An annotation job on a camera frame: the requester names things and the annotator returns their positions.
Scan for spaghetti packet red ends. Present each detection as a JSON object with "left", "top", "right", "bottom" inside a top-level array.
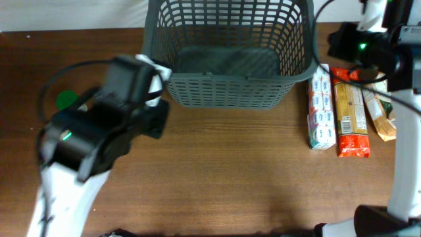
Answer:
[{"left": 331, "top": 68, "right": 370, "bottom": 158}]

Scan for orange Nescafe coffee pouch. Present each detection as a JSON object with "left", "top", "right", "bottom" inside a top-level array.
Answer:
[{"left": 362, "top": 90, "right": 397, "bottom": 142}]

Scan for Kleenex tissue multipack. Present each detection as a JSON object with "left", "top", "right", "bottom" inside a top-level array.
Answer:
[{"left": 307, "top": 64, "right": 336, "bottom": 150}]

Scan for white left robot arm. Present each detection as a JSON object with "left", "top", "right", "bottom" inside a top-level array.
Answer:
[{"left": 27, "top": 54, "right": 172, "bottom": 236}]

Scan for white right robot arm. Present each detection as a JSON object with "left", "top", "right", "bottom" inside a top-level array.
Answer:
[{"left": 314, "top": 0, "right": 420, "bottom": 236}]

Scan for green lid jar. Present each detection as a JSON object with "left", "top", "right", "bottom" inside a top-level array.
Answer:
[{"left": 55, "top": 90, "right": 78, "bottom": 110}]

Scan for grey plastic basket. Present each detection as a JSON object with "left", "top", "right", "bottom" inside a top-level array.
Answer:
[{"left": 142, "top": 0, "right": 317, "bottom": 109}]

